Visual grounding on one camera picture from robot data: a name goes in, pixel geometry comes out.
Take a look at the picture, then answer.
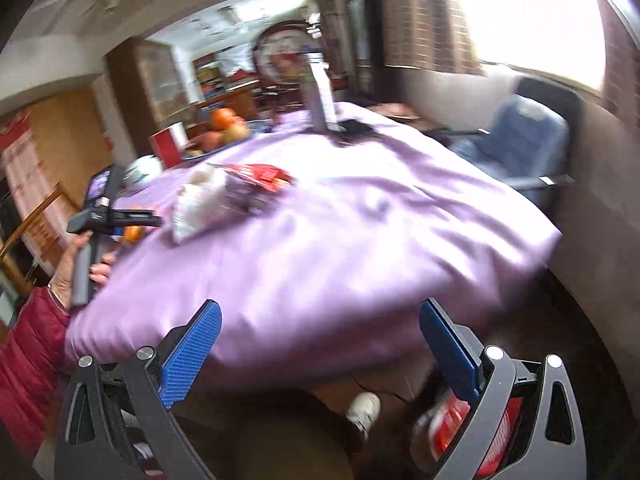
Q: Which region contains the wooden armchair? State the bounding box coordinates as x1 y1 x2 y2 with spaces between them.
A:
0 185 81 291

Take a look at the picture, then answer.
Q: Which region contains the woven hat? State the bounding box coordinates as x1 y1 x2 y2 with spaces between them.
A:
375 102 421 121

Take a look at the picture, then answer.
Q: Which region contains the black smartphone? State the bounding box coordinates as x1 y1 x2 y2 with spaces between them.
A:
325 119 376 145

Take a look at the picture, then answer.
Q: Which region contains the round decorative table screen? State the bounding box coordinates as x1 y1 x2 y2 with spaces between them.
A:
250 20 326 121

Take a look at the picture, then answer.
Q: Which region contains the wooden door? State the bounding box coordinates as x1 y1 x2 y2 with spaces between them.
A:
27 90 113 201

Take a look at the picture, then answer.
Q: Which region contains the red apple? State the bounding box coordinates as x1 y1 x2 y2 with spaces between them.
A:
192 131 226 151

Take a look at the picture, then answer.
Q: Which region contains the white ceramic jar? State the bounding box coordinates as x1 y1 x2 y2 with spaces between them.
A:
124 155 163 191

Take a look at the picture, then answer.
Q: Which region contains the steel bottle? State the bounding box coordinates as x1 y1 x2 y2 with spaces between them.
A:
302 57 336 133

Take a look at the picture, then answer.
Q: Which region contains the wooden glass cabinet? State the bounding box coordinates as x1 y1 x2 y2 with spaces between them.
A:
107 40 198 161

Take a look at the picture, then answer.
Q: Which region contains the blue chair cushion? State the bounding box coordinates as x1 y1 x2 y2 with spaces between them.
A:
452 95 571 181

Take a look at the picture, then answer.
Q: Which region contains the checked curtain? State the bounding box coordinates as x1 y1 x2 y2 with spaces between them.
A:
592 0 640 121
377 0 483 76

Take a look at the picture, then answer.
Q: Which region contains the dark carved cabinet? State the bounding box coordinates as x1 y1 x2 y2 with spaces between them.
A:
320 0 386 101

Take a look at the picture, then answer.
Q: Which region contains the person's left forearm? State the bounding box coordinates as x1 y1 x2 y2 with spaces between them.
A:
0 287 71 461

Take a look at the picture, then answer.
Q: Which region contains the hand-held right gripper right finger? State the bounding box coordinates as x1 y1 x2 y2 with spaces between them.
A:
419 298 587 480

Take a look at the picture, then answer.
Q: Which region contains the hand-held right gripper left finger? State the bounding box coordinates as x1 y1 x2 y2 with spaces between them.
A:
54 299 223 480

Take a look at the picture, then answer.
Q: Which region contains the red mesh basket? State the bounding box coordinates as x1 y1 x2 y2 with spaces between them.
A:
412 390 526 478

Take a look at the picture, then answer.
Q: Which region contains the blue fruit bowl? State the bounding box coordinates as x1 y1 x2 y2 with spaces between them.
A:
182 120 266 161

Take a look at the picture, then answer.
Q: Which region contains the person's left hand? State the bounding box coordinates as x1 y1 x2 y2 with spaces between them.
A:
50 232 118 311

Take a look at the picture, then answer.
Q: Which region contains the white shoe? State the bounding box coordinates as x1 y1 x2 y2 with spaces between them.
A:
346 392 382 436

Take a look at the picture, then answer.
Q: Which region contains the floral curtain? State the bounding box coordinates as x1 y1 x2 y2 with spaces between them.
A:
0 110 66 241

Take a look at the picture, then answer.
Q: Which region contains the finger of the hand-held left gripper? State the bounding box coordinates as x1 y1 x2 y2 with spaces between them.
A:
112 209 163 230

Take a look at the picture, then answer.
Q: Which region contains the red box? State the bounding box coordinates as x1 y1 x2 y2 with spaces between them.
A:
149 122 188 168

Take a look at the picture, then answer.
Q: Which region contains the red snack bag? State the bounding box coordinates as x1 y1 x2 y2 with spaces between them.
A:
222 162 293 216

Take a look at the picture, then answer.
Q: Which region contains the purple tablecloth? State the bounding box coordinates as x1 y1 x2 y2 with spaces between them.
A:
65 102 563 376

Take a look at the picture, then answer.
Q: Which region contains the window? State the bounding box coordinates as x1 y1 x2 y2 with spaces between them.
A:
440 0 608 96

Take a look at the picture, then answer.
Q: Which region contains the blue cushioned office chair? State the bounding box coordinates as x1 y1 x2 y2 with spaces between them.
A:
450 77 583 211

